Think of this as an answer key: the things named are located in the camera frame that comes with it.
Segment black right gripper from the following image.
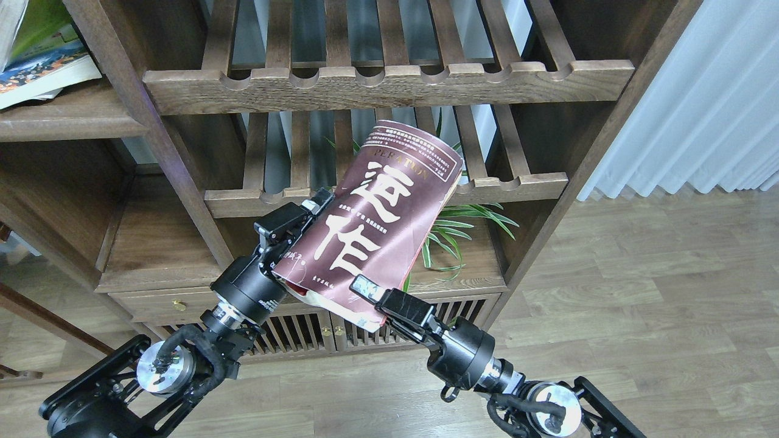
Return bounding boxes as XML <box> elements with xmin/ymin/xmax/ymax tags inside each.
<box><xmin>350</xmin><ymin>275</ymin><xmax>524</xmax><ymax>396</ymax></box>

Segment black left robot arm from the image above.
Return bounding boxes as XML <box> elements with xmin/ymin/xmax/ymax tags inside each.
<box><xmin>39</xmin><ymin>189</ymin><xmax>334</xmax><ymax>437</ymax></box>

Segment maroon book white characters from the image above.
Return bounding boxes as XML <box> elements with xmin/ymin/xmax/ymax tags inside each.
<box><xmin>274</xmin><ymin>121</ymin><xmax>464</xmax><ymax>333</ymax></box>

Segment colourful 300 paperback book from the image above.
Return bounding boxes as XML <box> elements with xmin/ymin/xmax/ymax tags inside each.
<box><xmin>1</xmin><ymin>23</ymin><xmax>101</xmax><ymax>109</ymax></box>

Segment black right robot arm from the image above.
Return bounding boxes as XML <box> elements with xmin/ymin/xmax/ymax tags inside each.
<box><xmin>350</xmin><ymin>275</ymin><xmax>643</xmax><ymax>437</ymax></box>

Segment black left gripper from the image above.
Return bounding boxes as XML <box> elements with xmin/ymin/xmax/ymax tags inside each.
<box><xmin>201</xmin><ymin>188</ymin><xmax>335</xmax><ymax>335</ymax></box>

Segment white pleated curtain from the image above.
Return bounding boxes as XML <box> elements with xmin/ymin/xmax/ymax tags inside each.
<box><xmin>577</xmin><ymin>1</ymin><xmax>778</xmax><ymax>201</ymax></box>

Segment dark wooden bookshelf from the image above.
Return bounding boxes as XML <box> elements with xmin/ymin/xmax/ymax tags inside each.
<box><xmin>2</xmin><ymin>1</ymin><xmax>700</xmax><ymax>336</ymax></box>

